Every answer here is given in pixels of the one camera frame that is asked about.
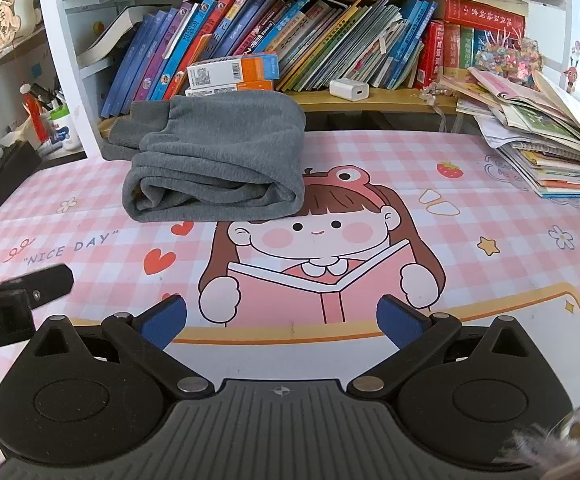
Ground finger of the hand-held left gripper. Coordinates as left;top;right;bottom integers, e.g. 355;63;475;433
7;264;75;309

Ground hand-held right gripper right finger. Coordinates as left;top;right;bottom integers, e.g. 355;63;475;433
347;294;542;403

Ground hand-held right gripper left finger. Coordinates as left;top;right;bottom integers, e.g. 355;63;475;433
29;294;216;404

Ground grey sweatshirt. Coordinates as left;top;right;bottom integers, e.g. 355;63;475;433
100;90;307;224

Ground pink checked cartoon desk mat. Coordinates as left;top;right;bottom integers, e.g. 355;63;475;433
0;129;580;480

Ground black box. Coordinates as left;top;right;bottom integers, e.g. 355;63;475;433
0;139;44;242

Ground white labelled bottle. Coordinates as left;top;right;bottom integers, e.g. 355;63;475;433
47;106;84;152

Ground pen holder with pens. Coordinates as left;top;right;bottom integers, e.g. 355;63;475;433
19;81;67;144

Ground grey fluffy charm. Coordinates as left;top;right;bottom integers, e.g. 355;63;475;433
499;400;580;480

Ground white wooden bookshelf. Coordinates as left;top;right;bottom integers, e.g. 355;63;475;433
0;0;578;161

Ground beaded hair accessory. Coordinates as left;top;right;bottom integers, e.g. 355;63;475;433
419;82;459;132

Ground white charger plug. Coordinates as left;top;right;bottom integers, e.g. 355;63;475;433
329;78;370;102

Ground orange white carton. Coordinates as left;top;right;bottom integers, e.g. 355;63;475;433
184;80;276;97
186;53;280;89

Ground stack of booklets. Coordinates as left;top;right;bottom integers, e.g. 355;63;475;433
439;66;580;199

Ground glittery sequin ornament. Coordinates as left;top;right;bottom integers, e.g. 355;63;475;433
474;29;544;84

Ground row of colourful books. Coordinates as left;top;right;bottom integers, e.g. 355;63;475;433
77;0;528;118

